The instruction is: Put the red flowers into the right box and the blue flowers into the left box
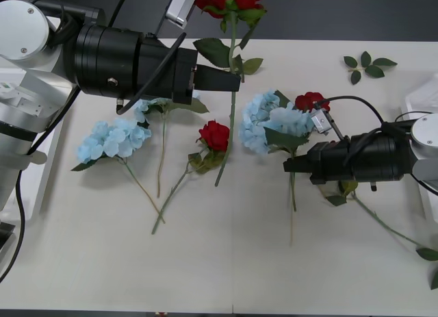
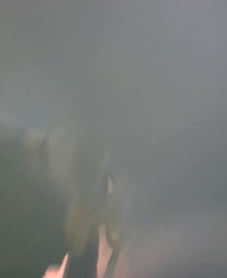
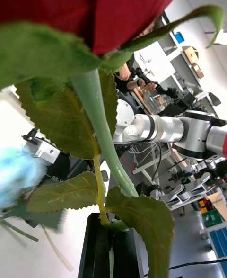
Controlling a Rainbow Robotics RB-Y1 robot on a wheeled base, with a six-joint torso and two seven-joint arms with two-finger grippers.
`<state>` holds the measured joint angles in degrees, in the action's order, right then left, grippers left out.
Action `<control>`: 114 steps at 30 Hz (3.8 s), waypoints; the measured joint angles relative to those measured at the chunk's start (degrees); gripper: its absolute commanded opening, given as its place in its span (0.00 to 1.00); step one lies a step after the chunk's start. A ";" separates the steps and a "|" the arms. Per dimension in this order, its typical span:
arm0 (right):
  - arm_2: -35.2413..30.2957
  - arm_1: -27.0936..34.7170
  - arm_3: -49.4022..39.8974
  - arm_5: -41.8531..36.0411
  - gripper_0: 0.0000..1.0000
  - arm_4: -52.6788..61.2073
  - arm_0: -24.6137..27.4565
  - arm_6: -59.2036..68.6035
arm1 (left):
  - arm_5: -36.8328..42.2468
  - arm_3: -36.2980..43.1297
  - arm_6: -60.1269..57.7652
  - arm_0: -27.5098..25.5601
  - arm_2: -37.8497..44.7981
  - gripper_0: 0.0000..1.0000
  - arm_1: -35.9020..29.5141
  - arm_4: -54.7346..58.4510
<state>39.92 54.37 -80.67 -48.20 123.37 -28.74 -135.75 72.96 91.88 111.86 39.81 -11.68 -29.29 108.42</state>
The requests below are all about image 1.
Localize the shallow white box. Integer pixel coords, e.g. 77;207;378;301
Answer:
400;75;438;229
15;87;79;223

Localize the small pale blue flower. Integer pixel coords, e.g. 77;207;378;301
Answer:
132;90;210;199

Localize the red rose with thorny stem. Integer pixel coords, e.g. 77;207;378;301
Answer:
294;92;430;251

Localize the single loose green leaf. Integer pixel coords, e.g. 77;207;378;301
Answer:
415;247;438;262

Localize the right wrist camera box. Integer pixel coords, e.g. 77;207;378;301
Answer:
310;108;335;136

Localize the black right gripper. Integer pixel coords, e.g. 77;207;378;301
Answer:
283;140;356;187

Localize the red rose with green stem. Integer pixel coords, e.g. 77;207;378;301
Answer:
151;120;231;236

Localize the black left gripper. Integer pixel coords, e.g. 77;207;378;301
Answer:
136;33;242;106

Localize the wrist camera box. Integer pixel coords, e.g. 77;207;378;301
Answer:
310;108;335;136
166;0;199;27

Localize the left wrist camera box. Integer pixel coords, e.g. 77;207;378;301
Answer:
166;0;199;27

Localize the loose twig of green leaves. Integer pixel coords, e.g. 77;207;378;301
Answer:
344;51;398;86

